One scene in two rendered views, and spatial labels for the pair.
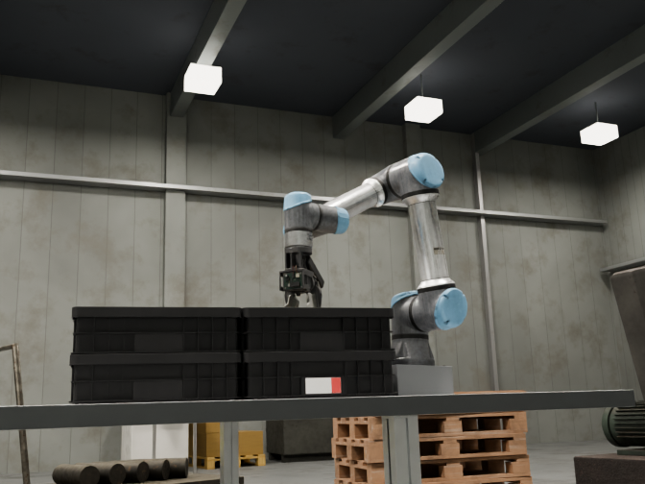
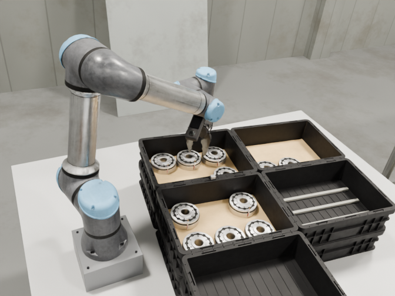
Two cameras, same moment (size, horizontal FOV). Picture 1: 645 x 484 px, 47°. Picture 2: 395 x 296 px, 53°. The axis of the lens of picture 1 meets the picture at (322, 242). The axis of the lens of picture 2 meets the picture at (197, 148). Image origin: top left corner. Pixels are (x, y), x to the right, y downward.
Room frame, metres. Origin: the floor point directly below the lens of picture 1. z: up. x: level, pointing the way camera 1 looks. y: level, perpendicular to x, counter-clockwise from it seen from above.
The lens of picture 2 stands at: (3.22, -0.09, 1.84)
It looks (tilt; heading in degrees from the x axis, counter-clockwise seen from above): 36 degrees down; 174
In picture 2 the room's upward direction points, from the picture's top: 6 degrees clockwise
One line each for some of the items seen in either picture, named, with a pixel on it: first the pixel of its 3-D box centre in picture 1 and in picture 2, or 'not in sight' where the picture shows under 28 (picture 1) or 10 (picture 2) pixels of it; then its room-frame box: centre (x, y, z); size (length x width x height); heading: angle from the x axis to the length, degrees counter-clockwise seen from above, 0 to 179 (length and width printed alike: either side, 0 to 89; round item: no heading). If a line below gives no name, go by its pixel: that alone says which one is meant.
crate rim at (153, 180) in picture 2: (306, 319); (196, 156); (2.00, 0.05, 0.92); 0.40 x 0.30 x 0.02; 106
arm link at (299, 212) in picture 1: (298, 214); (204, 84); (1.92, 0.06, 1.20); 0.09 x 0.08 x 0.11; 126
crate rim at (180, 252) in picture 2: not in sight; (224, 209); (2.29, 0.13, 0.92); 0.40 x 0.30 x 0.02; 106
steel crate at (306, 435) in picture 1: (299, 435); not in sight; (11.23, 0.43, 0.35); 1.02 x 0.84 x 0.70; 22
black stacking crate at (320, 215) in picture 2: not in sight; (322, 201); (2.18, 0.52, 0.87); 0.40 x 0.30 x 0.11; 106
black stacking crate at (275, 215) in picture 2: not in sight; (223, 221); (2.29, 0.13, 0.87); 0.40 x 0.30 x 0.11; 106
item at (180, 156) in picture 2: not in sight; (188, 157); (1.93, 0.03, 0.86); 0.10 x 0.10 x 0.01
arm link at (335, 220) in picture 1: (324, 220); (186, 93); (2.00, -0.01, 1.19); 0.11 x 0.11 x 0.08; 36
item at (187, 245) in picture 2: not in sight; (198, 244); (2.38, 0.04, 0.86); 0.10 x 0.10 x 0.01
